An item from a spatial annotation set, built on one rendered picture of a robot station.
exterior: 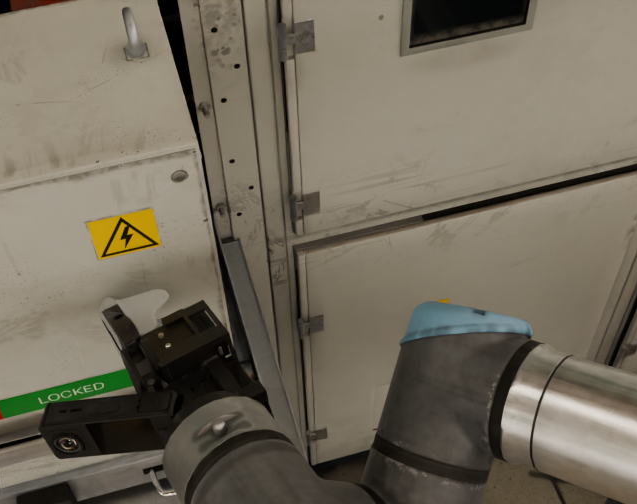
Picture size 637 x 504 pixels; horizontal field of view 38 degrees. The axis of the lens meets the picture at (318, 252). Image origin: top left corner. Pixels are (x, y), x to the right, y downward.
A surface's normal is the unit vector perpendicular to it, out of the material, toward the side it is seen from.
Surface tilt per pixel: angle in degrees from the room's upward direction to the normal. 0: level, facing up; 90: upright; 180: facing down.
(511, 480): 0
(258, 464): 19
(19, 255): 90
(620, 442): 41
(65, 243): 90
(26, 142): 0
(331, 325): 90
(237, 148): 90
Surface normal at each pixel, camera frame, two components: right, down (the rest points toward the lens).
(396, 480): -0.56, -0.17
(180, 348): -0.16, -0.77
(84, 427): -0.04, 0.67
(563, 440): -0.60, 0.11
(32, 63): -0.02, -0.62
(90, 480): 0.27, 0.75
